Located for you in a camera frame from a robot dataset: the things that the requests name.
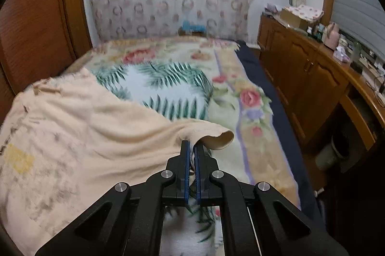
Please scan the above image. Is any blue object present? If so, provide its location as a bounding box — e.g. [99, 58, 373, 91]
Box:
[178, 20, 207, 36]

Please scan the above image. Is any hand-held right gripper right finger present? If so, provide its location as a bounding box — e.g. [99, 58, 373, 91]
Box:
[193, 144, 349, 256]

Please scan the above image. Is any purple tissue pack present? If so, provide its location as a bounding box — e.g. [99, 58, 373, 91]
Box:
[334, 46, 351, 62]

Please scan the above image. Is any cardboard box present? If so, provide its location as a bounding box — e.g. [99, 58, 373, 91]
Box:
[279, 8, 310, 30]

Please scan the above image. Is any floral cloth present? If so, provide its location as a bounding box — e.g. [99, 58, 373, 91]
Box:
[283, 4, 325, 23]

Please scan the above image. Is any navy bed sheet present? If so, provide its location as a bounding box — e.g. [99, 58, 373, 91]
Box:
[235, 41, 325, 228]

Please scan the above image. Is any window blind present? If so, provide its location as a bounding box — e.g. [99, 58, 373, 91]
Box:
[330, 0, 385, 60]

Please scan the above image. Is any wooden wardrobe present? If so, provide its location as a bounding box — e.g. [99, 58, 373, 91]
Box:
[0, 0, 93, 115]

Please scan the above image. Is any grey waste bin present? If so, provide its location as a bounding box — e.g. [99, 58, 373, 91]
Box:
[315, 136, 350, 171]

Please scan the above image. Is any pink kettle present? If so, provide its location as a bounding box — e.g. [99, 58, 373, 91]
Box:
[323, 22, 340, 50]

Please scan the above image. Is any wooden sideboard cabinet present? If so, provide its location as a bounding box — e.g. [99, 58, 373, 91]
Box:
[257, 13, 385, 153]

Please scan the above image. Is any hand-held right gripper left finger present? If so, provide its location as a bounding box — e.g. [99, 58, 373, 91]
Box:
[34, 140, 191, 256]

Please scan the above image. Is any floral blanket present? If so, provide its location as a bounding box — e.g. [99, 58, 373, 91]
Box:
[64, 37, 301, 256]

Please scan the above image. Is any cream t-shirt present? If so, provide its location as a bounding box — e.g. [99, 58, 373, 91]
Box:
[0, 68, 234, 256]

